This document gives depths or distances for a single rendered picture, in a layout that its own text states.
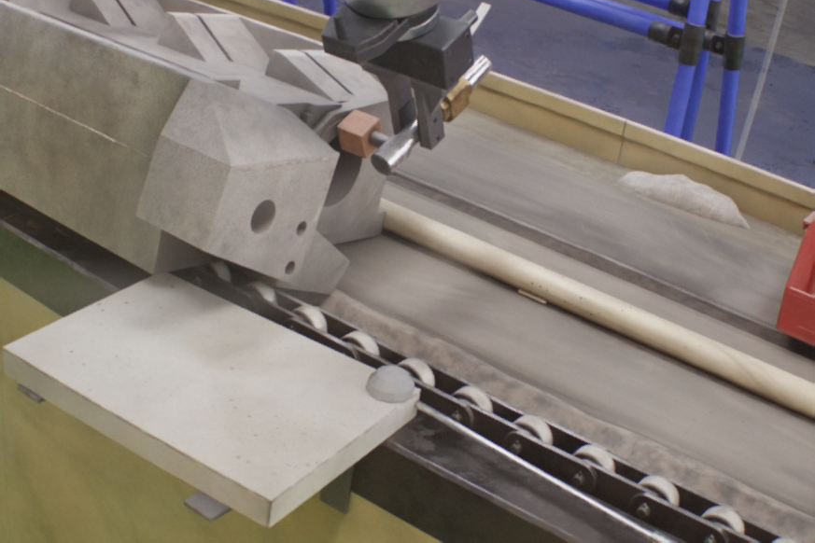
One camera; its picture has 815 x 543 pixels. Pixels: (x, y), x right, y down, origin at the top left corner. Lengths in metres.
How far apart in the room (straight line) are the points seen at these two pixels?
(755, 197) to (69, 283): 0.94
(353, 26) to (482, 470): 0.41
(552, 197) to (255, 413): 0.74
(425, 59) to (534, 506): 0.43
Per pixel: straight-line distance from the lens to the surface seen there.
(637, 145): 1.78
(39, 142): 1.28
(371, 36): 1.10
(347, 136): 1.26
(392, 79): 1.22
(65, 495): 1.45
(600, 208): 1.63
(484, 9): 1.30
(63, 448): 1.41
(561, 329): 1.30
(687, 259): 1.54
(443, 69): 1.14
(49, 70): 1.26
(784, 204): 1.71
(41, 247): 1.31
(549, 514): 0.99
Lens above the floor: 1.36
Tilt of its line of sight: 24 degrees down
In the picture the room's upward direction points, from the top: 8 degrees clockwise
